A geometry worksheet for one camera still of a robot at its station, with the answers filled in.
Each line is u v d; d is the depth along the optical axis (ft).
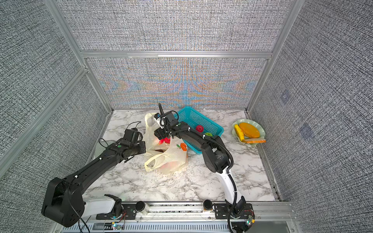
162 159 2.57
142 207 2.18
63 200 1.32
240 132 3.20
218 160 1.82
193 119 3.60
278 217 2.44
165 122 2.48
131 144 2.13
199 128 3.33
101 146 1.98
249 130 3.30
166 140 3.12
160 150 2.94
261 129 3.30
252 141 2.89
